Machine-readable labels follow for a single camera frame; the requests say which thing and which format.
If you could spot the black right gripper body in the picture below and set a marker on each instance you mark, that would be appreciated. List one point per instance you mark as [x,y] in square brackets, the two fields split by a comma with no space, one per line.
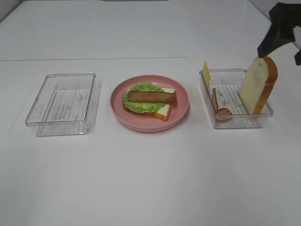
[288,14]

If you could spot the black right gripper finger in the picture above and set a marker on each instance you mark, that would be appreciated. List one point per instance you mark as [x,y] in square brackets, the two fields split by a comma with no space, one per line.
[279,34]
[297,58]

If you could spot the yellow cheese slice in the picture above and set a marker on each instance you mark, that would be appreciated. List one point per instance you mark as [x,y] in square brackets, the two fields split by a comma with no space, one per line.
[206,75]

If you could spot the bacon strip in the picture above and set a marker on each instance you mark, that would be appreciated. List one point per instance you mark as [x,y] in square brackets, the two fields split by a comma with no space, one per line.
[152,97]
[221,113]

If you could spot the bread slice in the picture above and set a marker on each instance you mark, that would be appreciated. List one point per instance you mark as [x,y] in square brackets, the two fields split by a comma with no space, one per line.
[163,113]
[258,84]

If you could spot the green lettuce leaf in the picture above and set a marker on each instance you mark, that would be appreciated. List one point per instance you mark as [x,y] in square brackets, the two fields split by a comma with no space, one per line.
[143,107]

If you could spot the clear right plastic tray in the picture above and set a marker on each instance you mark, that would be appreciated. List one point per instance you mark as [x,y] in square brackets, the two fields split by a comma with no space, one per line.
[227,83]

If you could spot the clear plastic tray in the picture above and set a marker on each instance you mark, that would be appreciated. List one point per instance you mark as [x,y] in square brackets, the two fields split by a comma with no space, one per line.
[66,104]
[227,83]

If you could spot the pink round plate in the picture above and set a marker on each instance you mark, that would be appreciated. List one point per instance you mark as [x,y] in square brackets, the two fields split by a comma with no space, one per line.
[147,123]

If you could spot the clear left plastic tray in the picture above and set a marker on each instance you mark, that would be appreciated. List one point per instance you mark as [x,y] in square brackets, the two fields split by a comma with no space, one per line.
[66,104]

